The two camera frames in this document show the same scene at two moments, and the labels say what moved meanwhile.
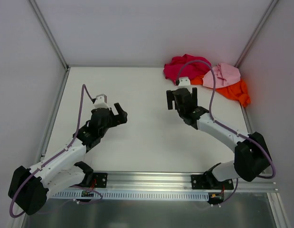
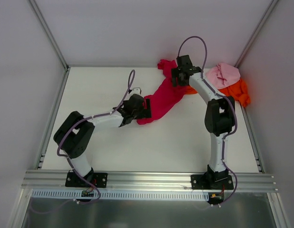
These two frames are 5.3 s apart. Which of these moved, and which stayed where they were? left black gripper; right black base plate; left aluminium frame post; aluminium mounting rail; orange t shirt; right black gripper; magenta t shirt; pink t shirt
Moved: magenta t shirt; right black gripper; left black gripper
Stayed: left aluminium frame post; aluminium mounting rail; orange t shirt; pink t shirt; right black base plate
